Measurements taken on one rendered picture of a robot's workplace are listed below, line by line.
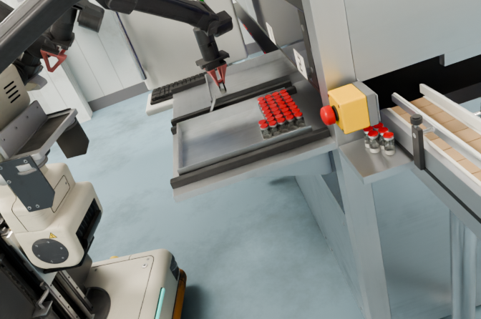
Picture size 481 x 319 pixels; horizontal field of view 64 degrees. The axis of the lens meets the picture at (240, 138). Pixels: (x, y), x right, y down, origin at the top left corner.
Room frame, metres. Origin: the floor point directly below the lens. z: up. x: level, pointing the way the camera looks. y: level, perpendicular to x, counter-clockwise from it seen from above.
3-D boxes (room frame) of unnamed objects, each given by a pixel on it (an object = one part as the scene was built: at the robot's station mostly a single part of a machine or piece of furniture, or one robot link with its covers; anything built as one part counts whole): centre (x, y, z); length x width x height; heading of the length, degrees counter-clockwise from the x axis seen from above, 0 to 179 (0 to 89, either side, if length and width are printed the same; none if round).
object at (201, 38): (1.24, 0.00, 1.10); 0.07 x 0.06 x 0.07; 118
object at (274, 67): (1.27, -0.12, 0.90); 0.34 x 0.26 x 0.04; 90
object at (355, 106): (0.68, -0.23, 1.00); 0.08 x 0.07 x 0.07; 90
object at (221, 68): (1.24, 0.01, 0.96); 0.07 x 0.07 x 0.09; 14
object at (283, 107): (0.92, -0.13, 0.90); 0.18 x 0.02 x 0.05; 179
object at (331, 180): (1.78, -0.22, 0.73); 1.98 x 0.01 x 0.25; 0
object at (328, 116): (0.68, -0.19, 0.99); 0.04 x 0.04 x 0.04; 0
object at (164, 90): (1.63, 0.12, 0.82); 0.40 x 0.14 x 0.02; 89
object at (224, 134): (0.93, 0.00, 0.90); 0.34 x 0.26 x 0.04; 89
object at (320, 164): (0.85, -0.04, 0.80); 0.34 x 0.03 x 0.13; 90
